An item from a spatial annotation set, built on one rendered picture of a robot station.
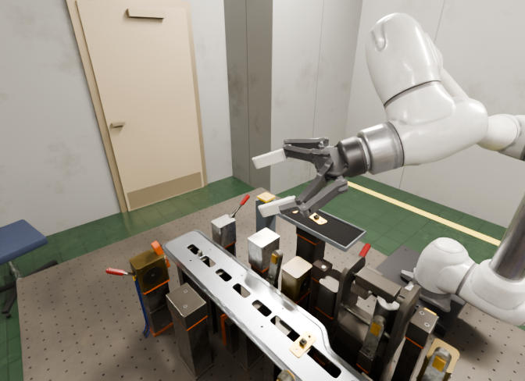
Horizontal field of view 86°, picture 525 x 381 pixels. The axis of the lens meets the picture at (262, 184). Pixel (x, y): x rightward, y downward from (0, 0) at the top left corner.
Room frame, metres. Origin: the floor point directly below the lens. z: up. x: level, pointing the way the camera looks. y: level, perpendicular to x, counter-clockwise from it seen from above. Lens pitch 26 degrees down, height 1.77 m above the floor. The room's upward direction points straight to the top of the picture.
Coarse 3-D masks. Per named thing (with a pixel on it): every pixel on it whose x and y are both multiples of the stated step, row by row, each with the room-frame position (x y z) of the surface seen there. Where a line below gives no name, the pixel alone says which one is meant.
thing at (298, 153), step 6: (288, 150) 0.57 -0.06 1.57; (294, 150) 0.56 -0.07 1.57; (300, 150) 0.56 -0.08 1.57; (306, 150) 0.55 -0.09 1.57; (312, 150) 0.54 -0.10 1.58; (318, 150) 0.53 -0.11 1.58; (324, 150) 0.53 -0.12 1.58; (288, 156) 0.58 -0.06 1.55; (294, 156) 0.57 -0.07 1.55; (300, 156) 0.56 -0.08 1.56; (306, 156) 0.55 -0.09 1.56; (312, 156) 0.54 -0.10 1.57; (324, 156) 0.52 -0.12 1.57; (312, 162) 0.55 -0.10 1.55
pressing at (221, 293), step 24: (192, 240) 0.99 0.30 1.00; (192, 264) 0.85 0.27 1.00; (216, 264) 0.85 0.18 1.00; (240, 264) 0.84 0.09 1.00; (216, 288) 0.73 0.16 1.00; (264, 288) 0.73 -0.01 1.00; (240, 312) 0.63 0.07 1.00; (288, 312) 0.63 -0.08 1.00; (264, 336) 0.54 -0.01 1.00; (288, 360) 0.47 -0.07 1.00; (312, 360) 0.47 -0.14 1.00; (336, 360) 0.47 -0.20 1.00
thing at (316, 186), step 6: (330, 162) 0.49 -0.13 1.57; (324, 168) 0.49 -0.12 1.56; (318, 174) 0.48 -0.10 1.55; (324, 174) 0.48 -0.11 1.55; (312, 180) 0.47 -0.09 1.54; (318, 180) 0.47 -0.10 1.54; (324, 180) 0.48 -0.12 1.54; (312, 186) 0.46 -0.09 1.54; (318, 186) 0.46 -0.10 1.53; (324, 186) 0.48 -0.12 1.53; (306, 192) 0.45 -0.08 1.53; (312, 192) 0.45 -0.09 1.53; (318, 192) 0.47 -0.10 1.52; (300, 198) 0.44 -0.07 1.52; (306, 198) 0.44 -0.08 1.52; (300, 204) 0.43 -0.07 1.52
